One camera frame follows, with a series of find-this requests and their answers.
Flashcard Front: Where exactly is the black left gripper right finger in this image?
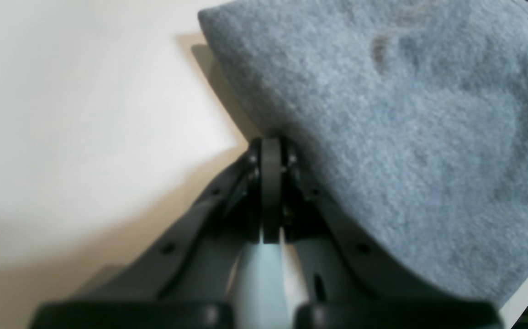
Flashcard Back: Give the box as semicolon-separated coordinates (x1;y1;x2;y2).
282;138;502;329

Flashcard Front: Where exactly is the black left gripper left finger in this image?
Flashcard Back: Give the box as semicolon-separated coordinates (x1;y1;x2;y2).
29;138;262;329

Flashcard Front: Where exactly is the grey t-shirt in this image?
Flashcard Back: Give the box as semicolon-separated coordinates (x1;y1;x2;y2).
199;0;528;307

